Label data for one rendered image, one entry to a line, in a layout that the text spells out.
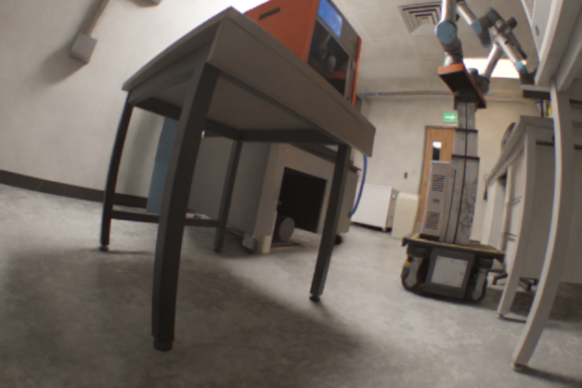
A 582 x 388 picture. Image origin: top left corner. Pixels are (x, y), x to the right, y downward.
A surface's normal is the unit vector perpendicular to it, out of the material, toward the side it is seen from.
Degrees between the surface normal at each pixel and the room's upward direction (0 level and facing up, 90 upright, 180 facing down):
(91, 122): 90
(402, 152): 90
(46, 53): 90
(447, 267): 90
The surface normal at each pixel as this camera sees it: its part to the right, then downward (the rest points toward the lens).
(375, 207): -0.61, -0.18
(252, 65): 0.77, 0.09
